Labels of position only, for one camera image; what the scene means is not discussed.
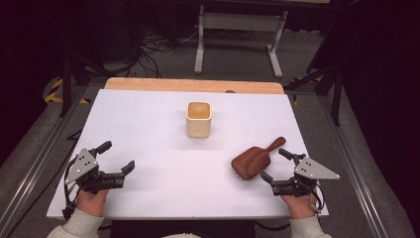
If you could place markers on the aluminium floor rail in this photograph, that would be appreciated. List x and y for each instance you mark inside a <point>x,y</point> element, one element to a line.
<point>355,172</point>
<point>36,165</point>

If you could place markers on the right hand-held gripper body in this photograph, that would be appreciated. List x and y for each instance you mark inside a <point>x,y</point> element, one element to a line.
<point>310,170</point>

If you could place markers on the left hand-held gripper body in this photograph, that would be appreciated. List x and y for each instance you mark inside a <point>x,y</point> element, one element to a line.
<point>86,172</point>

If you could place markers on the white metal table frame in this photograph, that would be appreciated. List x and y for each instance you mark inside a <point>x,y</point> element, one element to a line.
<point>242,21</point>

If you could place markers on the brown wooden scoop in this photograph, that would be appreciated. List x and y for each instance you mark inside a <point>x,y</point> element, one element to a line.
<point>254,161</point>

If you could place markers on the person's right hand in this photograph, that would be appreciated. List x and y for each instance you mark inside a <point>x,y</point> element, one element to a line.
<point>299,205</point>

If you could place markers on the person's left hand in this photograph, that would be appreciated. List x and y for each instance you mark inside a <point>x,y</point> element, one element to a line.
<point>92,202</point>

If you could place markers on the black metal stand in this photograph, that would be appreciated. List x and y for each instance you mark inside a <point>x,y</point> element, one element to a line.
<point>336,86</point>
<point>67,79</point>

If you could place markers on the light wooden board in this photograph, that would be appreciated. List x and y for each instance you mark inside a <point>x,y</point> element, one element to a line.
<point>194,86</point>

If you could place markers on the yellow black hazard tape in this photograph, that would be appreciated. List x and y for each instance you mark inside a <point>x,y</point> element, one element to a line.
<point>52,95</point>

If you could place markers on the cream square wooden cup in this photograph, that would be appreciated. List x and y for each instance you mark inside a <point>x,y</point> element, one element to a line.
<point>198,124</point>

